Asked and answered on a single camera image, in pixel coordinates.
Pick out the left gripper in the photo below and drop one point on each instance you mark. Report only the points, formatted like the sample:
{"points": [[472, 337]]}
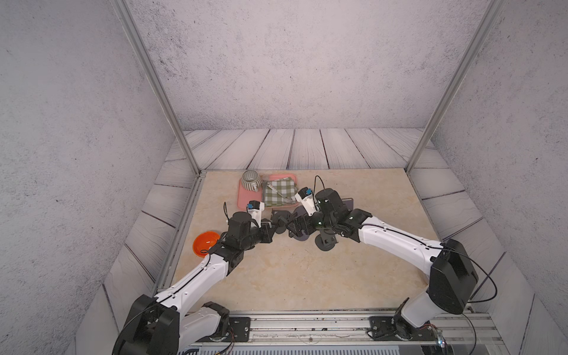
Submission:
{"points": [[267, 234]]}

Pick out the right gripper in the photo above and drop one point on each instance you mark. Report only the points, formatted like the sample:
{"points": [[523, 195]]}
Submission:
{"points": [[305, 219]]}

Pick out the dark green phone stand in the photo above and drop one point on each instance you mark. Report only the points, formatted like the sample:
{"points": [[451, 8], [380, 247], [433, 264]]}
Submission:
{"points": [[325, 241], [280, 220], [349, 202]]}

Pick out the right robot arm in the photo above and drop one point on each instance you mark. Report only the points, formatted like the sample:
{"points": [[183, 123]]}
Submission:
{"points": [[450, 272]]}

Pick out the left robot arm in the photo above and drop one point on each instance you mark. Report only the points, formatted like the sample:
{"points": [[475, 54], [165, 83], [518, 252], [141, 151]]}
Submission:
{"points": [[164, 324]]}

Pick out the pink tray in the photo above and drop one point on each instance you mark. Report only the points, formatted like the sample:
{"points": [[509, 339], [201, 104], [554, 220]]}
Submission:
{"points": [[244, 195]]}

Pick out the green checkered cloth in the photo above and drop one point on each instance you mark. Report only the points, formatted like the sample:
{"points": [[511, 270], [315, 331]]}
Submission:
{"points": [[286, 187]]}

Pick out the orange plastic bowl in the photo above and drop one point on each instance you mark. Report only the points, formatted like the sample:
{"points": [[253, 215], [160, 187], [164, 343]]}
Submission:
{"points": [[204, 242]]}

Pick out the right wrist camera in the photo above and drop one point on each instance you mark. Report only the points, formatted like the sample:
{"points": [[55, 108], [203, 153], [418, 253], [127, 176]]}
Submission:
{"points": [[306, 198]]}

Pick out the white handled spoon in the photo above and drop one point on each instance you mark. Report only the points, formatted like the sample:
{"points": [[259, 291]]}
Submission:
{"points": [[276, 191]]}

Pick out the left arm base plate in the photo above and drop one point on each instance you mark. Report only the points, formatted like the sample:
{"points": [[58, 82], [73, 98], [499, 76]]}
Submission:
{"points": [[236, 329]]}

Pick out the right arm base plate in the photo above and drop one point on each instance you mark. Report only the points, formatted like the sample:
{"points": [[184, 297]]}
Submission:
{"points": [[395, 328]]}

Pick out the aluminium front rail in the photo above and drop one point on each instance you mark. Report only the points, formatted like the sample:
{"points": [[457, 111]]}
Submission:
{"points": [[345, 332]]}

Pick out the right aluminium frame post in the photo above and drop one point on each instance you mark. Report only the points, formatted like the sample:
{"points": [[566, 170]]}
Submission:
{"points": [[472, 50]]}

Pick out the aluminium frame post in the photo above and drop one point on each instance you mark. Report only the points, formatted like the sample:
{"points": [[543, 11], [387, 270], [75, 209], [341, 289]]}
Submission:
{"points": [[472, 50], [141, 53]]}

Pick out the left aluminium frame post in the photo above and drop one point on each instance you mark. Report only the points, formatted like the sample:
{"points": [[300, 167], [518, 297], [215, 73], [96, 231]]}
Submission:
{"points": [[141, 53]]}

